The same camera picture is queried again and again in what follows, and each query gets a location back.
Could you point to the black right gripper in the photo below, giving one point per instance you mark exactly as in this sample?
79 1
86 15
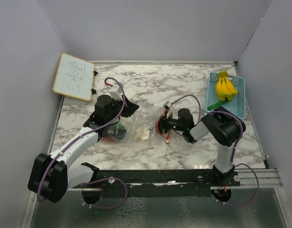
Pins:
163 123

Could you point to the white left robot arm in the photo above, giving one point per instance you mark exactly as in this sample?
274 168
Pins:
51 175

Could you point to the white fake mushroom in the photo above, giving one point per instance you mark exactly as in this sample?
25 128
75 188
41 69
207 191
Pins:
142 134

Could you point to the clear zip top bag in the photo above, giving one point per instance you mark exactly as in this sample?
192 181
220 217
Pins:
146 117
107 133

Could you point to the green fake vegetable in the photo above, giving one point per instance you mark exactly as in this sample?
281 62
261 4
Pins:
118 131

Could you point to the small whiteboard with wooden frame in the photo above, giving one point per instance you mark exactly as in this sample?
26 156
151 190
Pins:
74 77

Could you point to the yellow fake banana bunch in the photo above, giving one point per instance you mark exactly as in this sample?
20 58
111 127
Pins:
224 88

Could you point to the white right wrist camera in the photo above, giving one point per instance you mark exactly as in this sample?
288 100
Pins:
168 109

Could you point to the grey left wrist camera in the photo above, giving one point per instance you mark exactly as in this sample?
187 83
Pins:
116 91

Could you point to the green fake food in basket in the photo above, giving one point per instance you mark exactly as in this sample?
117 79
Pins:
214 106

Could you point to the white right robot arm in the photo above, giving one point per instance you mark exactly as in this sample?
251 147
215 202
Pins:
225 127

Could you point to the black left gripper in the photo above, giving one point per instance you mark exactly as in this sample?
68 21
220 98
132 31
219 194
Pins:
129 108

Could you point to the black metal base rail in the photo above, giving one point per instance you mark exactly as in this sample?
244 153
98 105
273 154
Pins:
157 183

